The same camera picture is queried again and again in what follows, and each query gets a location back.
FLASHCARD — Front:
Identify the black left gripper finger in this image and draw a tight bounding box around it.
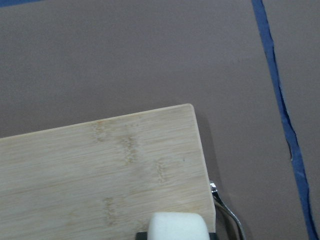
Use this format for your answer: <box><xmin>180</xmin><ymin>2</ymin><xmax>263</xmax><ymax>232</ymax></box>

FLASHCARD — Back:
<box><xmin>135</xmin><ymin>231</ymin><xmax>148</xmax><ymax>240</ymax></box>

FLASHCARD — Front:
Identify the bamboo cutting board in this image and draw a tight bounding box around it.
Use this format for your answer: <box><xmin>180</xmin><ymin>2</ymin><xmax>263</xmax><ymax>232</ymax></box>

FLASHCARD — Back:
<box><xmin>0</xmin><ymin>103</ymin><xmax>216</xmax><ymax>240</ymax></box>

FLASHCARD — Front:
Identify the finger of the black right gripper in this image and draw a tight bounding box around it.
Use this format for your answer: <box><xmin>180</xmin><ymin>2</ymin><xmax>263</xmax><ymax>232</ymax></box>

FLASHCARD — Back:
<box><xmin>208</xmin><ymin>232</ymin><xmax>218</xmax><ymax>240</ymax></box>

